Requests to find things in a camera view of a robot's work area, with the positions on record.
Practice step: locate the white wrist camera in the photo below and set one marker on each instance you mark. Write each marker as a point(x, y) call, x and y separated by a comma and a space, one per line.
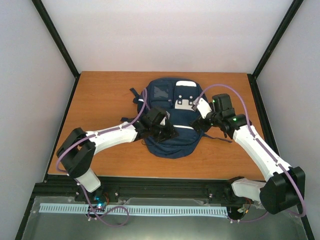
point(165, 119)
point(202, 106)

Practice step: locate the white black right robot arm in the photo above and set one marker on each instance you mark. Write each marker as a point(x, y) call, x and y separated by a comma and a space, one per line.
point(283, 185)

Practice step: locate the black left frame post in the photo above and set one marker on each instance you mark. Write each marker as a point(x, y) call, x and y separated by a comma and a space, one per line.
point(50, 26)

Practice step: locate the black frame post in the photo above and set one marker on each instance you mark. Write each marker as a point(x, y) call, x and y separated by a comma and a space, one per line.
point(50, 26)
point(281, 29)

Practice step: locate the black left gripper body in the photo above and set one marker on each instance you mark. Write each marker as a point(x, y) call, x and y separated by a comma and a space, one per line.
point(162, 134)

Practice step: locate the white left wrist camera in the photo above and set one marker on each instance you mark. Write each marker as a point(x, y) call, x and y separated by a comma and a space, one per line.
point(165, 119)

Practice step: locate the light blue slotted cable duct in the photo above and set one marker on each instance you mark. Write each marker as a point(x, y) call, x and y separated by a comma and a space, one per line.
point(137, 210)

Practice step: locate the navy blue student backpack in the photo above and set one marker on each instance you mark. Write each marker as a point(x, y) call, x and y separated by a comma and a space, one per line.
point(176, 97)

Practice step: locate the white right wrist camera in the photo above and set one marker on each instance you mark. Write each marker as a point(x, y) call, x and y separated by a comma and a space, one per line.
point(202, 106)

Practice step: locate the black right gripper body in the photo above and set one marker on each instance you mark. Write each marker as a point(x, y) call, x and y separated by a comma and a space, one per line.
point(205, 127)

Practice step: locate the black right frame post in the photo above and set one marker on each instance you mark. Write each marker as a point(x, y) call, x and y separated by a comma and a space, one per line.
point(281, 29)

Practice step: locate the black aluminium frame rail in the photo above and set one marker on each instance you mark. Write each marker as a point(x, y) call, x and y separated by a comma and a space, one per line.
point(113, 189)

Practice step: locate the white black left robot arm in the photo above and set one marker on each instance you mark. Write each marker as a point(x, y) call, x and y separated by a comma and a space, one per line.
point(77, 151)

